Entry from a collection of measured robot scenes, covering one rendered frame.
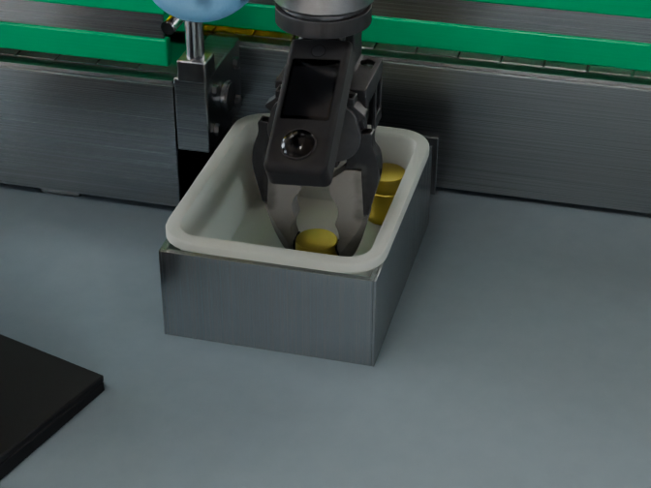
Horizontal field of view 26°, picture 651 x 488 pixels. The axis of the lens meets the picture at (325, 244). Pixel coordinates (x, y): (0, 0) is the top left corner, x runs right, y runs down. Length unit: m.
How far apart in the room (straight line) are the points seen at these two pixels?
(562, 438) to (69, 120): 0.53
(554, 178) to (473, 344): 0.23
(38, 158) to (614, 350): 0.54
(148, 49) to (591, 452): 0.51
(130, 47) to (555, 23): 0.37
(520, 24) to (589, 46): 0.06
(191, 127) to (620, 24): 0.38
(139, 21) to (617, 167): 0.44
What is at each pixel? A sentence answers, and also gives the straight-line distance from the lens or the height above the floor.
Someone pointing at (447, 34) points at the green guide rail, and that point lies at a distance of 1.26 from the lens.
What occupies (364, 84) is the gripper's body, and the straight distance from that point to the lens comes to 1.07.
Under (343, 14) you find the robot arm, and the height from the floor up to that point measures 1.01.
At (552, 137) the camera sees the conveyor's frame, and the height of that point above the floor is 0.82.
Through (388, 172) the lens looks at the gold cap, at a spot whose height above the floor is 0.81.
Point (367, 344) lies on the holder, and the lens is 1.07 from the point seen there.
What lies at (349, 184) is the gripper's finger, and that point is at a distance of 1.08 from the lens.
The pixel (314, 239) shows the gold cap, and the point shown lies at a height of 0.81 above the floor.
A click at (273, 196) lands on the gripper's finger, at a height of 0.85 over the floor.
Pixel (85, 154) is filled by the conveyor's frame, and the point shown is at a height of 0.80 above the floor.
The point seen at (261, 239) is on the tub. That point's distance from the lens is 1.20.
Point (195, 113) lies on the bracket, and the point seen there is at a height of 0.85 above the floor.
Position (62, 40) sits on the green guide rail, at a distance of 1.27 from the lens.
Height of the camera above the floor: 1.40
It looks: 32 degrees down
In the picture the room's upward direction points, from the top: straight up
